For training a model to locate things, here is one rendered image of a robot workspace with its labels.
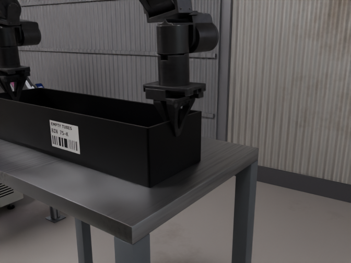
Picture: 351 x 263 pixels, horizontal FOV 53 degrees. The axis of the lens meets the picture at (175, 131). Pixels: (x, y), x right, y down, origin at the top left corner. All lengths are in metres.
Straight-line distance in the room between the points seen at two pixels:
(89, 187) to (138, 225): 0.16
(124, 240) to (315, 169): 2.14
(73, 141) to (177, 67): 0.28
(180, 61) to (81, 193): 0.29
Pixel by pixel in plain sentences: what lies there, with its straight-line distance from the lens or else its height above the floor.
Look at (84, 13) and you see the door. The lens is 3.46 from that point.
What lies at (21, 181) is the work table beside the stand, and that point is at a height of 0.80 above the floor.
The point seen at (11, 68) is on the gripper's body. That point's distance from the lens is 1.05.
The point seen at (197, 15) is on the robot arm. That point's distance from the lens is 0.68.
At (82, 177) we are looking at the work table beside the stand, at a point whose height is 0.80.
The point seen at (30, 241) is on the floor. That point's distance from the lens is 2.11.
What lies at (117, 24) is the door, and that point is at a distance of 3.18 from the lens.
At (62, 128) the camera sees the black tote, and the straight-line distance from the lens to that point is 0.78.
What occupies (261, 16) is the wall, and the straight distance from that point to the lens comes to 2.55.
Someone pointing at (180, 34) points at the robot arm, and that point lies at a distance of 0.62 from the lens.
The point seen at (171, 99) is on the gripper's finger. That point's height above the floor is 0.96.
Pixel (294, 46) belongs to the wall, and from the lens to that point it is 2.48.
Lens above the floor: 1.07
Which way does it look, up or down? 16 degrees down
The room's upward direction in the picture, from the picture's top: straight up
